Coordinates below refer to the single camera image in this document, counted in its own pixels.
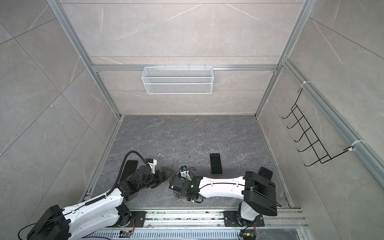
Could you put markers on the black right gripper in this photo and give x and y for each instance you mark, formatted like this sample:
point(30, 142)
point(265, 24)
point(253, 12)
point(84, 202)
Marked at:
point(179, 196)

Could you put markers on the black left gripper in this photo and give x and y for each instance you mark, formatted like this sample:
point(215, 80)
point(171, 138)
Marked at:
point(161, 179)

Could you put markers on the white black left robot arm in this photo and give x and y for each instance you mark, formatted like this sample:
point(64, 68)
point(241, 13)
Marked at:
point(106, 210)

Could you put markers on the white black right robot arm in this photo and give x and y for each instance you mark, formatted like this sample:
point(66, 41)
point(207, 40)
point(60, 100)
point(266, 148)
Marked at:
point(256, 191)

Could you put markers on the black phone on table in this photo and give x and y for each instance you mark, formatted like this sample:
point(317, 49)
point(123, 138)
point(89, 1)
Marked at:
point(216, 164)

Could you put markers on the black pad left side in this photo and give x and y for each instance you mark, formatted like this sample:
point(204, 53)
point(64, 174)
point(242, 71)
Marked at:
point(129, 169)

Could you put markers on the black pad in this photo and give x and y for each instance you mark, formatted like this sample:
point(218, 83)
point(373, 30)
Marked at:
point(265, 173)
point(129, 169)

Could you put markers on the small circuit board left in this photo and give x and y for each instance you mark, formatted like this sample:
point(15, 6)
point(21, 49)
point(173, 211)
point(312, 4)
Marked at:
point(126, 234)

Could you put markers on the small circuit board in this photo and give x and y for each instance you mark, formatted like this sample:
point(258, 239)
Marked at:
point(247, 235)
point(126, 234)

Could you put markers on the small circuit board right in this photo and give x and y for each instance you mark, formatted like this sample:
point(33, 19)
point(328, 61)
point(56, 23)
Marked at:
point(247, 235)

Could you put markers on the black pad right side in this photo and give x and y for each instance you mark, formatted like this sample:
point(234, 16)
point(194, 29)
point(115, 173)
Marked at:
point(265, 173)

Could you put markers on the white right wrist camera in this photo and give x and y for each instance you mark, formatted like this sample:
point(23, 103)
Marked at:
point(185, 173)

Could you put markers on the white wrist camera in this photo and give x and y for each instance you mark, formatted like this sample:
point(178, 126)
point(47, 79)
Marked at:
point(185, 173)
point(152, 164)

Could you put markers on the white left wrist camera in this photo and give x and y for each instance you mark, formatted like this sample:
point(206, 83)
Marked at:
point(152, 164)

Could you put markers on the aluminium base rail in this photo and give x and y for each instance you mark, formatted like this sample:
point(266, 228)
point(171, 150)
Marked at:
point(207, 224)

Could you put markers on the white wire mesh basket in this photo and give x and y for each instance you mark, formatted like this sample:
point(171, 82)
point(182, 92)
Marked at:
point(178, 80)

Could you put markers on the black wire hook rack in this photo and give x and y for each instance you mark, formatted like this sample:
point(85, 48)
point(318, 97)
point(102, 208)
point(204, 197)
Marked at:
point(314, 142)

